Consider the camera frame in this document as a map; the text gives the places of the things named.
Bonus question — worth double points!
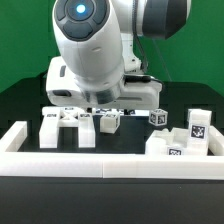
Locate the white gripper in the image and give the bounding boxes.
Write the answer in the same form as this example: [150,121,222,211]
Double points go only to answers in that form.
[46,57,162,110]

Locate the white chair seat part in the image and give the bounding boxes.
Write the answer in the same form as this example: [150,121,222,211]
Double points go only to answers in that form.
[144,127,211,157]

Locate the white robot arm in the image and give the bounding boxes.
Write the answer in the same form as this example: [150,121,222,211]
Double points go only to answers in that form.
[46,0,191,110]

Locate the white marker base sheet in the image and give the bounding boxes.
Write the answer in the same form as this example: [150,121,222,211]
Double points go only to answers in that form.
[92,108,149,116]

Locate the white chair back frame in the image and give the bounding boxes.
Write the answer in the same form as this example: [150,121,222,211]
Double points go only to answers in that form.
[39,106,96,148]

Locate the white U-shaped boundary frame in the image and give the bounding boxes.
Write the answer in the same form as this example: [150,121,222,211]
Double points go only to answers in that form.
[0,121,224,180]

